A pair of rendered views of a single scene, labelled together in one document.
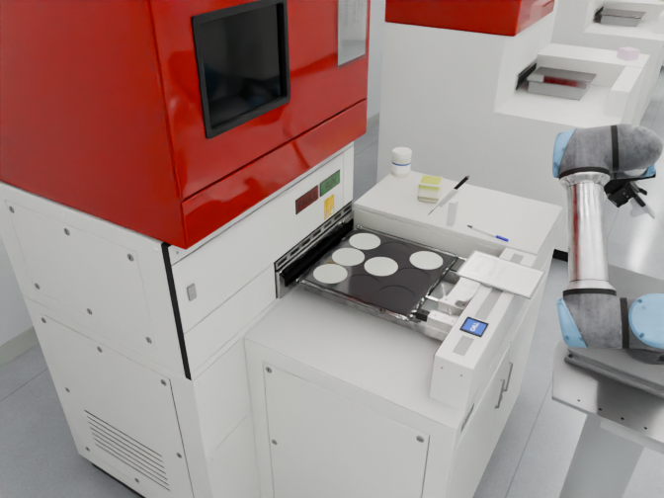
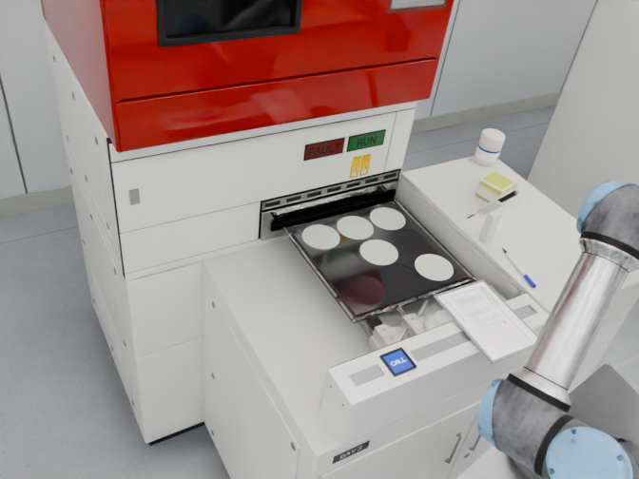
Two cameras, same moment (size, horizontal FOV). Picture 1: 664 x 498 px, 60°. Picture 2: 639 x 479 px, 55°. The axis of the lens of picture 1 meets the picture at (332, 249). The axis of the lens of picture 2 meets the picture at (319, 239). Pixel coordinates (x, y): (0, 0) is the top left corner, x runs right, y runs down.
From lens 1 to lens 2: 0.58 m
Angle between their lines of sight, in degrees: 21
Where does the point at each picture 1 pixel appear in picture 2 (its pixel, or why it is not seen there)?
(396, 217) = (434, 207)
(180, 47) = not seen: outside the picture
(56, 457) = (80, 296)
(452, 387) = (335, 412)
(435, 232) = (464, 241)
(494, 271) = (481, 313)
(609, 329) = (523, 444)
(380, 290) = (355, 277)
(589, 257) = (553, 349)
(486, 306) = (435, 347)
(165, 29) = not seen: outside the picture
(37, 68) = not seen: outside the picture
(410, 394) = (303, 397)
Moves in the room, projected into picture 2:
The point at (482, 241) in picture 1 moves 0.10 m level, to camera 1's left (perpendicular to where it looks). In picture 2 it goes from (506, 274) to (468, 258)
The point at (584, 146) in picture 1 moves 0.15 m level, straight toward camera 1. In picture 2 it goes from (621, 210) to (569, 236)
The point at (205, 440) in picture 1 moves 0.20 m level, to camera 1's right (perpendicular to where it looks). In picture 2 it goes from (135, 340) to (194, 374)
